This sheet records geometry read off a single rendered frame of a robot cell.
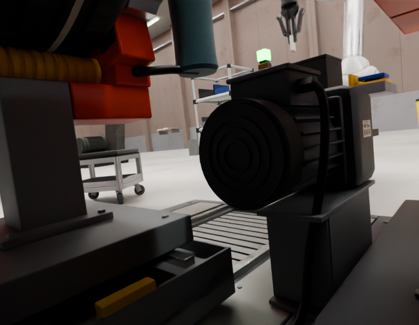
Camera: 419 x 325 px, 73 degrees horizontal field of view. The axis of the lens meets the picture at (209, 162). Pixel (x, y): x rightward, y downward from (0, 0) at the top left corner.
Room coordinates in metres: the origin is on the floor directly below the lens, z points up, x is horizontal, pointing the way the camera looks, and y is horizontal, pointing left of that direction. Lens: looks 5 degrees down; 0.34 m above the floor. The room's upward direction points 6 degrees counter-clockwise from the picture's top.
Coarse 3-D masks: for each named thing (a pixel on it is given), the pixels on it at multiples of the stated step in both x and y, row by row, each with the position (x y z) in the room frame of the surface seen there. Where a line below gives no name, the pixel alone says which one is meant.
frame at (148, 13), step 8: (128, 0) 0.50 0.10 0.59; (136, 0) 0.51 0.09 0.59; (144, 0) 0.52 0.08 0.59; (152, 0) 0.53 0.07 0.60; (160, 0) 0.53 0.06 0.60; (128, 8) 0.51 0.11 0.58; (136, 8) 0.52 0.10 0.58; (144, 8) 0.53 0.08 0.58; (152, 8) 0.54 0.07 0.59; (128, 16) 0.54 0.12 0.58; (136, 16) 0.54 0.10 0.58; (144, 16) 0.55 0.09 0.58; (152, 16) 0.55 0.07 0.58
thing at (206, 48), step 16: (176, 0) 0.57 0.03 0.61; (192, 0) 0.56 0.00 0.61; (208, 0) 0.58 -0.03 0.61; (176, 16) 0.57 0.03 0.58; (192, 16) 0.56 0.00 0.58; (208, 16) 0.58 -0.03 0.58; (176, 32) 0.58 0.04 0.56; (192, 32) 0.56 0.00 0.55; (208, 32) 0.58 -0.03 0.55; (176, 48) 0.58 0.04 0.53; (192, 48) 0.56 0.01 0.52; (208, 48) 0.57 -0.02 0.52; (176, 64) 0.59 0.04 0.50; (192, 64) 0.56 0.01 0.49; (208, 64) 0.57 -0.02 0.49
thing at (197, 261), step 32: (160, 256) 0.42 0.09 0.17; (192, 256) 0.39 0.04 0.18; (224, 256) 0.43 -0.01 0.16; (96, 288) 0.40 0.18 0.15; (128, 288) 0.32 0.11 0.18; (160, 288) 0.34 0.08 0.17; (192, 288) 0.37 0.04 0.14; (224, 288) 0.42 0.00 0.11; (32, 320) 0.30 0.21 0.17; (64, 320) 0.32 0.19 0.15; (96, 320) 0.28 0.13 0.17; (128, 320) 0.30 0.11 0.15; (160, 320) 0.33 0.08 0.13; (192, 320) 0.37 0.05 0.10
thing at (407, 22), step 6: (408, 12) 0.51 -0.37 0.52; (414, 12) 0.51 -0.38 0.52; (390, 18) 0.53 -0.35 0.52; (396, 18) 0.53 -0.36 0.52; (402, 18) 0.53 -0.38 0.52; (408, 18) 0.53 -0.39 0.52; (414, 18) 0.54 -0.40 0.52; (396, 24) 0.56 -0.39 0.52; (402, 24) 0.56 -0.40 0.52; (408, 24) 0.57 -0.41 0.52; (414, 24) 0.57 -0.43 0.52; (402, 30) 0.60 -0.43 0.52; (408, 30) 0.61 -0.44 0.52; (414, 30) 0.61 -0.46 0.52
